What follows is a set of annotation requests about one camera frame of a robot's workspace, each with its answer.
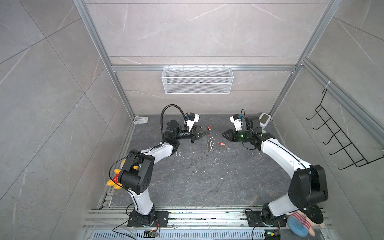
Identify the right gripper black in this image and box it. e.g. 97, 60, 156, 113
221, 128, 252, 143

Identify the grey key organizer red handle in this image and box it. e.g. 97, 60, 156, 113
207, 127, 214, 152

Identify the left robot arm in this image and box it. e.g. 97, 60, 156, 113
109, 120, 210, 227

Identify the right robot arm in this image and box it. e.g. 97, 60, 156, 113
222, 114, 329, 226

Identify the green eyeglass case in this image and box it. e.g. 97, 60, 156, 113
263, 130, 276, 139

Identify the white digital timer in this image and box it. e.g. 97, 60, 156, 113
259, 113, 272, 129

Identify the yellow plush toy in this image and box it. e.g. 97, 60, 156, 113
106, 159, 126, 190

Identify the boy plush doll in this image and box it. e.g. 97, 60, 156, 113
286, 205, 325, 237

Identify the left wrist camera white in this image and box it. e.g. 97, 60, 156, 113
184, 113, 200, 132

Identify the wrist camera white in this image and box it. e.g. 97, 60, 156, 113
184, 113, 200, 132
230, 114, 243, 132

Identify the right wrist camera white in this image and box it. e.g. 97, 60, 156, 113
230, 114, 243, 132

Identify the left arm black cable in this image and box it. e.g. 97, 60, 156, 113
160, 104, 187, 143

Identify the white wire mesh basket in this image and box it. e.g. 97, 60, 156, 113
162, 67, 234, 95

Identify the white corner bracket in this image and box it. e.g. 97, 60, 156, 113
133, 117, 149, 124

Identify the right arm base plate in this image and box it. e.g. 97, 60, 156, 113
244, 209, 287, 228

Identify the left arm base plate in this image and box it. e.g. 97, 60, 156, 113
127, 211, 169, 228

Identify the black wire hook rack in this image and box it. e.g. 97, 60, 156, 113
306, 89, 384, 170

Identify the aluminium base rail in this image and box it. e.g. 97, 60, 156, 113
78, 206, 300, 240

